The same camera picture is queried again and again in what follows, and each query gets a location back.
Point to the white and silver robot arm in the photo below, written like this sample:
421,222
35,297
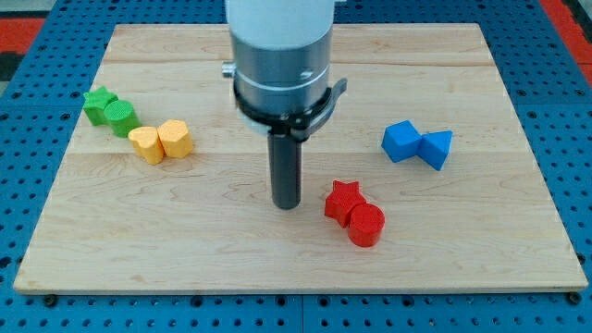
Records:
281,62

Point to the yellow hexagon block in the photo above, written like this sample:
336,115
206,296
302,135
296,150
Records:
175,138

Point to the yellow heart block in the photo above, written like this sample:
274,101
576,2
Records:
147,144

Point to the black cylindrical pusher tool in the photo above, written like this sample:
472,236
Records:
285,165

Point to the red star block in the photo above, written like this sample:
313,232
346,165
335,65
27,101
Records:
345,196

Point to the red cylinder block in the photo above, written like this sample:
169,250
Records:
366,225

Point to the blue cube block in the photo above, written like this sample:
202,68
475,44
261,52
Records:
401,141

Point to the light wooden board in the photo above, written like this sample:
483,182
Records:
206,224

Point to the blue triangle block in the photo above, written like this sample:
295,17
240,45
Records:
434,148

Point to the green cylinder block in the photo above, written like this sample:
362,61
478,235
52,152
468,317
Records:
121,117

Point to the green star block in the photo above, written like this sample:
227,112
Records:
95,104

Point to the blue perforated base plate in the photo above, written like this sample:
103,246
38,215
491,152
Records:
42,103

